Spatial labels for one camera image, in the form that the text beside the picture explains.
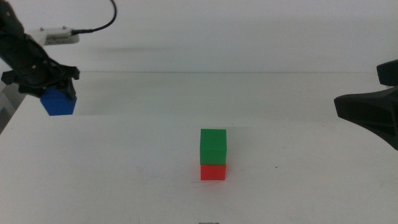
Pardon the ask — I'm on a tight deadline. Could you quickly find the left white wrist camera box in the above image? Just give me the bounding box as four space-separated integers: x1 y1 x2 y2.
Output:
30 27 80 46

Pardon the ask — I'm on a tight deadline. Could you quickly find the red cube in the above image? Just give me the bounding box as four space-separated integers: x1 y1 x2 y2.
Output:
200 164 227 181

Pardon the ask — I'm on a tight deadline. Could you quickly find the green cube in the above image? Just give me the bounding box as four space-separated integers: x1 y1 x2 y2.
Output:
199 128 228 166

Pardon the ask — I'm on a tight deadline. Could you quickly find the blue cube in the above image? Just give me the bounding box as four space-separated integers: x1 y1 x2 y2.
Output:
40 86 78 116

